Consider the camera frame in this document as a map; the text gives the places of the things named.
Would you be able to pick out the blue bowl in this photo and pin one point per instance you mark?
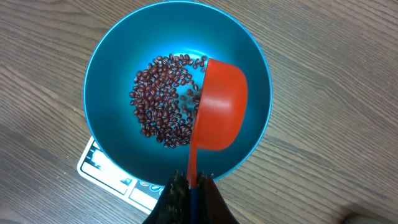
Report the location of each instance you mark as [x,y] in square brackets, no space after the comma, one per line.
[162,28]

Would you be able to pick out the red beans in bowl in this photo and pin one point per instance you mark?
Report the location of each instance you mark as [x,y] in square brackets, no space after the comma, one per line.
[166,98]

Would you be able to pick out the red measuring scoop blue handle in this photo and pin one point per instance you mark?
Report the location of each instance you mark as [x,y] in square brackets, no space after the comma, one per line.
[220,115]

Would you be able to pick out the white digital kitchen scale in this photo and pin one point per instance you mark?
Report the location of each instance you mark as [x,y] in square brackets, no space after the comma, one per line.
[96,167]

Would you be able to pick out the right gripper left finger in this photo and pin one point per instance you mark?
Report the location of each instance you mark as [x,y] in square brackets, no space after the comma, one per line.
[173,204]

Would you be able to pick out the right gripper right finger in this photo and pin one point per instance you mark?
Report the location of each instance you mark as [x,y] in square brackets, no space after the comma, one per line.
[212,208]

